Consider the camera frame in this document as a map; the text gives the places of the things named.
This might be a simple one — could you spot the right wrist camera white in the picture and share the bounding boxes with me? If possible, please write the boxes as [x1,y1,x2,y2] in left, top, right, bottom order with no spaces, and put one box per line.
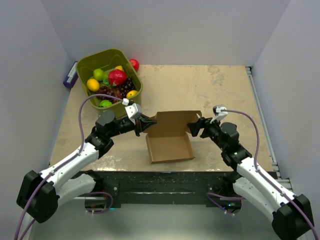
[210,104,228,124]

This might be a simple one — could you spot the red pomegranate in bin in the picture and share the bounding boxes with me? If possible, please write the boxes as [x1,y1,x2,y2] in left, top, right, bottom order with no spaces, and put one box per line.
[108,69,127,86]

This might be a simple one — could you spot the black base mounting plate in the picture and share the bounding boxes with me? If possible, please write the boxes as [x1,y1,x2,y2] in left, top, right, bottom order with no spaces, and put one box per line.
[85,170,242,213]

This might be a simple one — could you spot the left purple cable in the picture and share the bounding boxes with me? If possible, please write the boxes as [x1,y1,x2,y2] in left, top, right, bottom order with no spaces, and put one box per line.
[13,93,129,240]

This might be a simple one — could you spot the yellow fruit at back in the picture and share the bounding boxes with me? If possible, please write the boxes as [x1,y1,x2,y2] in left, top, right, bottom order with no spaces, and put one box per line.
[114,65,124,72]

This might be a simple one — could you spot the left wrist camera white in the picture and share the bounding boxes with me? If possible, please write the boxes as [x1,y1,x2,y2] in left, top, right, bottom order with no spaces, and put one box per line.
[124,103,142,122]

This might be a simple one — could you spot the red apple outside bin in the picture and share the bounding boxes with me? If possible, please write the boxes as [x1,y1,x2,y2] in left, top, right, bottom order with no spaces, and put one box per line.
[129,58,140,72]

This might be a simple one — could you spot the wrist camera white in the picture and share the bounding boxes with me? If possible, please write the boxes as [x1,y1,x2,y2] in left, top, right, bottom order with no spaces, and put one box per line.
[210,104,228,124]
[124,103,142,122]

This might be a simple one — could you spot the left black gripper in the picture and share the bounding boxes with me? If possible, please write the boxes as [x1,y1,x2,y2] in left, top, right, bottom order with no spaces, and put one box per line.
[108,114,157,138]

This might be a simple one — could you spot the blue white small box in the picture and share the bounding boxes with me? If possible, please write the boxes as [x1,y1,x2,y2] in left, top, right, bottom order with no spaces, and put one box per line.
[63,61,78,89]

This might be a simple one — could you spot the yellow lemon right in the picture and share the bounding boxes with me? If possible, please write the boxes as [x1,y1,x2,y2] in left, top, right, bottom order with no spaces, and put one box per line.
[126,90,139,98]

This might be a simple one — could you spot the green plastic bin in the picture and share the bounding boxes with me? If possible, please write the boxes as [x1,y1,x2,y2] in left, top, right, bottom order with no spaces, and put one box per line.
[76,48,143,118]

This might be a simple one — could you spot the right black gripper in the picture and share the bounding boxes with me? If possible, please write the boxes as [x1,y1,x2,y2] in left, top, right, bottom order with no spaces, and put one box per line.
[187,115,226,151]

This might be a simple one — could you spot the yellow lemon left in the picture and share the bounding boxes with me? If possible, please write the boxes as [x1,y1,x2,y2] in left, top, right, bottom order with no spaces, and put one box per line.
[86,78,100,92]

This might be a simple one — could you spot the yellow lemon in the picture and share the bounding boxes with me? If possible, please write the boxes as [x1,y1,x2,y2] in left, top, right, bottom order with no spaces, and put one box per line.
[126,90,139,98]
[86,78,100,92]

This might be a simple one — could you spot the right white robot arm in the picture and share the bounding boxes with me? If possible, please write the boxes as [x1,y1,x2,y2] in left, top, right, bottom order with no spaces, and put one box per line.
[187,117,315,240]

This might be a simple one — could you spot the brown cardboard box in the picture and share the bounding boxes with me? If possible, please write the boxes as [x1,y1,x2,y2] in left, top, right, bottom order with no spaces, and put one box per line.
[144,110,202,164]

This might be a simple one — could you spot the green fruit front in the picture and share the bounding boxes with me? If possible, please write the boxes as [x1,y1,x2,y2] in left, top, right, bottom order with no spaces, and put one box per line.
[98,100,113,108]

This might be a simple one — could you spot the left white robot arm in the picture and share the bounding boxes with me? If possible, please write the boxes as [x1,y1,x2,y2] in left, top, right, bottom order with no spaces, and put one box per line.
[16,105,157,223]

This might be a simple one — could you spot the aluminium frame rail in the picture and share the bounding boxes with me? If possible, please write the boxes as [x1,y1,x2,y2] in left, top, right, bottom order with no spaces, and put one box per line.
[245,66,293,191]

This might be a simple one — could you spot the dark purple grape bunch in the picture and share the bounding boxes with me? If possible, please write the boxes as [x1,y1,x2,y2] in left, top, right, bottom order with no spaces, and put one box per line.
[96,77,137,99]

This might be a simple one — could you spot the green pear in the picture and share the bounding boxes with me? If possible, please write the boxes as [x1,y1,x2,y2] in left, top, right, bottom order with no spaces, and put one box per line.
[93,68,108,82]

